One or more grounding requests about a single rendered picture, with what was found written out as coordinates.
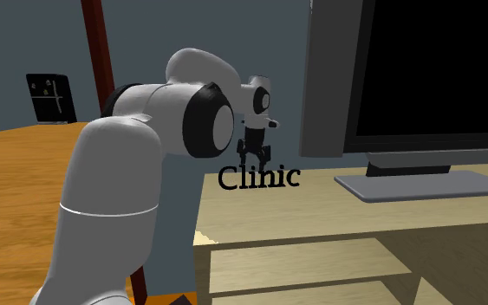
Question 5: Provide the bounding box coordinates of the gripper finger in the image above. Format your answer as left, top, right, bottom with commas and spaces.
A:
258, 145, 272, 171
236, 139, 250, 165

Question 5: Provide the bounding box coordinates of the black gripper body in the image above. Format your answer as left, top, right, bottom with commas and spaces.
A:
243, 127, 267, 150

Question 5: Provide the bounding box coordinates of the black lettering sign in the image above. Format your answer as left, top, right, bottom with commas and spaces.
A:
217, 165, 302, 191

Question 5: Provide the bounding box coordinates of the beige wooden shelf unit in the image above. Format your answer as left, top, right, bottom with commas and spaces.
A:
192, 161, 488, 305

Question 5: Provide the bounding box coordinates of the grey flat screen television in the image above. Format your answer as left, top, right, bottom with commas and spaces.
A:
299, 0, 488, 204

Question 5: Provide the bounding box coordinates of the black refrigerator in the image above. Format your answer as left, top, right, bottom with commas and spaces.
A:
25, 73, 78, 125

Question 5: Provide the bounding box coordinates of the dark red wooden post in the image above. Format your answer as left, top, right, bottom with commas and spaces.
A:
80, 0, 149, 305

